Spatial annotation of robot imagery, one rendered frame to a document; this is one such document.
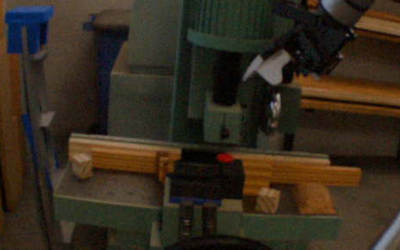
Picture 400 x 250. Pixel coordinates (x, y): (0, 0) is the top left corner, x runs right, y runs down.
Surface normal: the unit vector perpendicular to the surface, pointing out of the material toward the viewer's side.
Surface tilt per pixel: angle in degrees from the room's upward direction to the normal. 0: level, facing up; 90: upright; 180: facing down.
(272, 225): 90
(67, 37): 90
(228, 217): 90
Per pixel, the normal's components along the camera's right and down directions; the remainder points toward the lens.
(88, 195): 0.10, -0.94
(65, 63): 0.06, 0.35
